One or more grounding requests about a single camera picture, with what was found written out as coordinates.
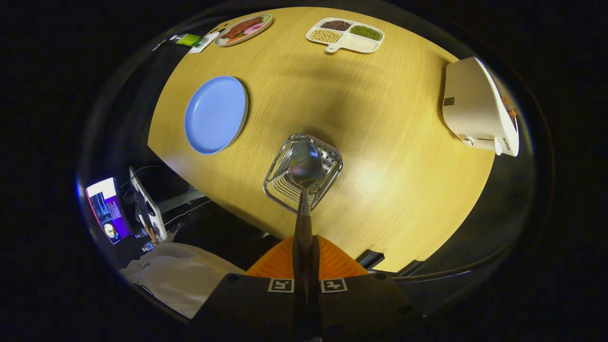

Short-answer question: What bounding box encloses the white divided dish with beans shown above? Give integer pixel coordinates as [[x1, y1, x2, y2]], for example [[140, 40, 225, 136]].
[[306, 18, 385, 54]]

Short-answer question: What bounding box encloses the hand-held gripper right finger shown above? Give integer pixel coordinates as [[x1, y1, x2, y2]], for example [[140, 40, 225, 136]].
[[311, 235, 419, 342]]

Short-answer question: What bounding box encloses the blue plate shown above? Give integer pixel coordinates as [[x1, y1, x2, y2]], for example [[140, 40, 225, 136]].
[[184, 75, 249, 155]]

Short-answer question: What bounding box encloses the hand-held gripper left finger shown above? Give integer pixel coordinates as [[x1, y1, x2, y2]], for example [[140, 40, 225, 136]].
[[192, 235, 305, 342]]

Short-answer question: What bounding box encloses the toast bread slice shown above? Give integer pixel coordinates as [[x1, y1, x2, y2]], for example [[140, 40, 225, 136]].
[[501, 93, 518, 119]]

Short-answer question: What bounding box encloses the white cloth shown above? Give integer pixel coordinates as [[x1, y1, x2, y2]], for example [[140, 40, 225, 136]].
[[119, 242, 245, 319]]

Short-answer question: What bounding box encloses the green plastic bottle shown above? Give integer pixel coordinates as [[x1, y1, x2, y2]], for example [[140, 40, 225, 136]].
[[170, 33, 207, 48]]

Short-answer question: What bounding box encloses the perforated metal basket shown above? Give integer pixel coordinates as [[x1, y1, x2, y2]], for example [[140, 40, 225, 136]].
[[263, 133, 343, 214]]

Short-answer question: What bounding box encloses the lit computer monitor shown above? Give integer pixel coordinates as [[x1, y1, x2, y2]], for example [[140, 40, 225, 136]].
[[85, 177, 132, 245]]

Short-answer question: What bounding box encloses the white laptop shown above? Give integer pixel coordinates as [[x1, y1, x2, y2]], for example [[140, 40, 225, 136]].
[[128, 166, 168, 243]]

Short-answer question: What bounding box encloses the plate of toy food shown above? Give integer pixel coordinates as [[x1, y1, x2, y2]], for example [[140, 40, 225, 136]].
[[214, 13, 273, 47]]

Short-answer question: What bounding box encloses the white square coaster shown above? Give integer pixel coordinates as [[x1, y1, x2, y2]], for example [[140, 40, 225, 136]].
[[189, 31, 220, 54]]

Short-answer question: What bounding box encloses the white toaster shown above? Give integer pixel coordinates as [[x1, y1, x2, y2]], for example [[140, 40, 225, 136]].
[[442, 56, 520, 157]]

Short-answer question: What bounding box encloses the metal spoon with wooden handle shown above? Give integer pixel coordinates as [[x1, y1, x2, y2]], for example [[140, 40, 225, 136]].
[[289, 140, 323, 342]]

